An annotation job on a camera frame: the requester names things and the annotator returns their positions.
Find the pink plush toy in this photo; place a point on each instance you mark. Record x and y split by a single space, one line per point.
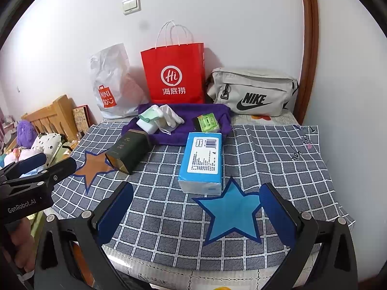
16 156

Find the grey checked star blanket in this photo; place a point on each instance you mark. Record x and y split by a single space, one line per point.
272 163

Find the white square pouch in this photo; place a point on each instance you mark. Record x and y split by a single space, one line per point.
148 126

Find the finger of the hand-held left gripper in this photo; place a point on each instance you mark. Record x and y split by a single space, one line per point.
31 163
60 169

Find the green packet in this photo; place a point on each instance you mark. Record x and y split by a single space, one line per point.
208 123

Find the white black-dotted bag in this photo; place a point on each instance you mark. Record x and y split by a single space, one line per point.
47 142

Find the wooden headboard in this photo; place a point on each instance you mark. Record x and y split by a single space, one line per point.
54 111

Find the purple plush toy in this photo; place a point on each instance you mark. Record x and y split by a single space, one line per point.
25 133

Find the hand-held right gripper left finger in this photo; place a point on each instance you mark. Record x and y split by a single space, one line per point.
116 214

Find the grey waist bag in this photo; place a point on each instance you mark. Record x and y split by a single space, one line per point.
257 84

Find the white plastic shopping bag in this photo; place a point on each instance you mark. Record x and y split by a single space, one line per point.
110 72

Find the dark green box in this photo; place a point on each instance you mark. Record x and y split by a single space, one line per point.
133 148

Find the red paper bag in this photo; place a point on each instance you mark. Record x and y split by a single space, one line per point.
190 60

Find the person's left hand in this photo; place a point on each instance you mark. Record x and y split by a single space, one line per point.
21 241

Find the patterned book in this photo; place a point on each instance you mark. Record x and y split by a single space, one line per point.
81 117

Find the brown wooden door frame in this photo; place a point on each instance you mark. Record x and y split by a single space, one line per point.
310 51

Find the purple towel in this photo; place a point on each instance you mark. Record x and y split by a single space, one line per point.
187 117

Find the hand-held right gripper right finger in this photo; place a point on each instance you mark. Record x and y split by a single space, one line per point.
278 214

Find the white wall light switch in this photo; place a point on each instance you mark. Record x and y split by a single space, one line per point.
131 5

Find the blue tissue pack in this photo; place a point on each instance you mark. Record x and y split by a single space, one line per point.
199 169

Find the black strip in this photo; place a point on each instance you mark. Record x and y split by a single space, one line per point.
197 124

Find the mint green pouch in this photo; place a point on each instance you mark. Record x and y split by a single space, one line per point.
146 115

